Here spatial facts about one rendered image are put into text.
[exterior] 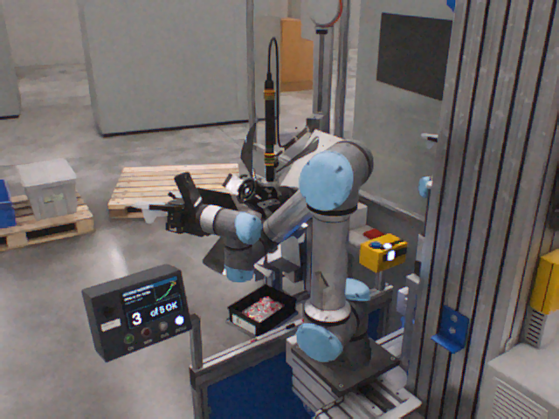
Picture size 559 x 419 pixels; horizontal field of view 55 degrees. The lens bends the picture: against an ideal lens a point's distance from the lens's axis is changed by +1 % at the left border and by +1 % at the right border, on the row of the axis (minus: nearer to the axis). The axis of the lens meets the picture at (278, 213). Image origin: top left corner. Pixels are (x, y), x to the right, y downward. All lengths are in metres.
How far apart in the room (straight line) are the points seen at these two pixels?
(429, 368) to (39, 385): 2.29
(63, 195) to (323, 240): 3.78
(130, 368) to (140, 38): 5.05
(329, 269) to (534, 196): 0.45
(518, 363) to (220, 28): 6.77
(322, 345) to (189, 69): 6.52
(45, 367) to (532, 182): 2.82
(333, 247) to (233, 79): 6.69
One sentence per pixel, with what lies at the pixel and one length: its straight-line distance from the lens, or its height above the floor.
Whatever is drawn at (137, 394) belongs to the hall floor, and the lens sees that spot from 3.08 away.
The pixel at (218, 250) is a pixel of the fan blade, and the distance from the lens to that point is 2.19.
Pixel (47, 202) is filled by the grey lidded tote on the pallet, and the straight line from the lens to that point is 4.82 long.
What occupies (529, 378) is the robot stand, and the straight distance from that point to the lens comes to 1.34.
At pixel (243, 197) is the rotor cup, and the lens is 2.20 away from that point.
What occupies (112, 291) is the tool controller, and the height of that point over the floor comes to 1.25.
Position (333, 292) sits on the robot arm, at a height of 1.35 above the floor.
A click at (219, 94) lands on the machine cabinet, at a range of 7.79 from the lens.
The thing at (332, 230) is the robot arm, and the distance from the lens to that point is 1.20.
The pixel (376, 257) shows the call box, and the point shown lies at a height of 1.05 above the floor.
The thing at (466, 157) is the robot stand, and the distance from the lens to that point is 1.26.
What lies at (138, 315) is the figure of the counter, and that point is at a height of 1.17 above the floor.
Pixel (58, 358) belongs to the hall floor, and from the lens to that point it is 3.45.
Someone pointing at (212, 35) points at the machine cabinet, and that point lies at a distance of 7.66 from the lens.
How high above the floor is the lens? 2.04
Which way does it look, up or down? 24 degrees down
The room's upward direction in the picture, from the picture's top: straight up
